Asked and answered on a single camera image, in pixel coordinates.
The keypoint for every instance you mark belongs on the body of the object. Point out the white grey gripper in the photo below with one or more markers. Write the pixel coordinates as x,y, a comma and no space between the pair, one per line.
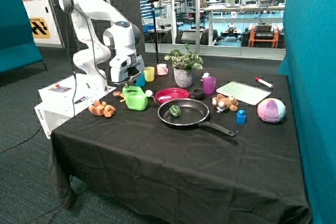
126,69

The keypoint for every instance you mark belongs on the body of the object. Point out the orange toy lizard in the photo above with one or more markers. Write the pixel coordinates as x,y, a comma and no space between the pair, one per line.
119,94

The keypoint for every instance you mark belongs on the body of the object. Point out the brown white plush toy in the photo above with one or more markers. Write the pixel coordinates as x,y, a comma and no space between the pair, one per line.
225,103

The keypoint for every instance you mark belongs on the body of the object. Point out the orange plush teddy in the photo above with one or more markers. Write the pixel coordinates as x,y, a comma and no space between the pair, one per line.
101,108

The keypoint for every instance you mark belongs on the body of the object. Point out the green plastic watering can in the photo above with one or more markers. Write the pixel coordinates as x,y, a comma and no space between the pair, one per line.
136,98

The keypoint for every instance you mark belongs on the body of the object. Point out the blue plastic cup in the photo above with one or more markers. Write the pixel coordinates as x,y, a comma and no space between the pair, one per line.
141,81

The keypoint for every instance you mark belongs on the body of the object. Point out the teal sofa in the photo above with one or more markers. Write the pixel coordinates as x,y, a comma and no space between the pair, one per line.
18,48

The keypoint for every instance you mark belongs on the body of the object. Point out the black frying pan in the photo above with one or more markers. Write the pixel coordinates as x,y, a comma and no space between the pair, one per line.
193,113

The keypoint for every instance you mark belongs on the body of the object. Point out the yellow black sign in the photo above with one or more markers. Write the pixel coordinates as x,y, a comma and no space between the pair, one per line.
39,28

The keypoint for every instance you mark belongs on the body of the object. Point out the pastel plush ball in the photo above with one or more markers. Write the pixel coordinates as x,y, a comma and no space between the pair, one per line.
271,110

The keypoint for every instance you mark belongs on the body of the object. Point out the white board with green pattern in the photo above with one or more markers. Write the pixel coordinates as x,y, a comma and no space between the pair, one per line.
243,92

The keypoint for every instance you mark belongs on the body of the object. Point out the yellow plastic cup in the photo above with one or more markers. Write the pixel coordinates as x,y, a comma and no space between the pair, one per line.
149,74

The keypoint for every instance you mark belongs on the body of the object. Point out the small black bowl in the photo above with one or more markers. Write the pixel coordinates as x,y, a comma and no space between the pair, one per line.
197,94

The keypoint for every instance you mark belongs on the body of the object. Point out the magenta plastic plate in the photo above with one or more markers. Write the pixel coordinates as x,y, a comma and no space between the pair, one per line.
168,94

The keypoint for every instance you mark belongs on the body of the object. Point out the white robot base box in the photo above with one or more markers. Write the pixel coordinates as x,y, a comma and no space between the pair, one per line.
64,99

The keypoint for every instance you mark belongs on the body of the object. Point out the potted plant in grey pot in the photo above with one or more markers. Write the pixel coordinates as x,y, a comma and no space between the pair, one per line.
183,64

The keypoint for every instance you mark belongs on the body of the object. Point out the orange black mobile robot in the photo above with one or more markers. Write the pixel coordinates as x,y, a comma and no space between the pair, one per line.
264,35

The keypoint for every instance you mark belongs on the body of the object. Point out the small white object behind cup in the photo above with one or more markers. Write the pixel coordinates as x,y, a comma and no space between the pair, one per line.
205,75

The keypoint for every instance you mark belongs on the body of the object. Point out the pink mug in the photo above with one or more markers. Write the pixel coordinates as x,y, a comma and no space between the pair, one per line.
162,69

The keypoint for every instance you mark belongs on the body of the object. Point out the green toy pepper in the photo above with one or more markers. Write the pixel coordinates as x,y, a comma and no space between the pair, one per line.
175,111

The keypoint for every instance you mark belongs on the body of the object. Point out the purple plastic cup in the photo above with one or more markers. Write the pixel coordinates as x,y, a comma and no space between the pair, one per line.
209,84

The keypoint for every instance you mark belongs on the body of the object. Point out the black tablecloth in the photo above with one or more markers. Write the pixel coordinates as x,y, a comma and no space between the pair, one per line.
189,174

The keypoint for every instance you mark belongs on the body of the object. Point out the blue toy block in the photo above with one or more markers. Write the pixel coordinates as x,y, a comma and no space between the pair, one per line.
240,117

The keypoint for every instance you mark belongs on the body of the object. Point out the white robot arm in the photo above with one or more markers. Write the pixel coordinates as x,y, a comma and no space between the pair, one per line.
111,39

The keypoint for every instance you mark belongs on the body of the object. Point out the red whiteboard marker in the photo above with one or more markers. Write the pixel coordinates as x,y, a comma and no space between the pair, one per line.
264,82

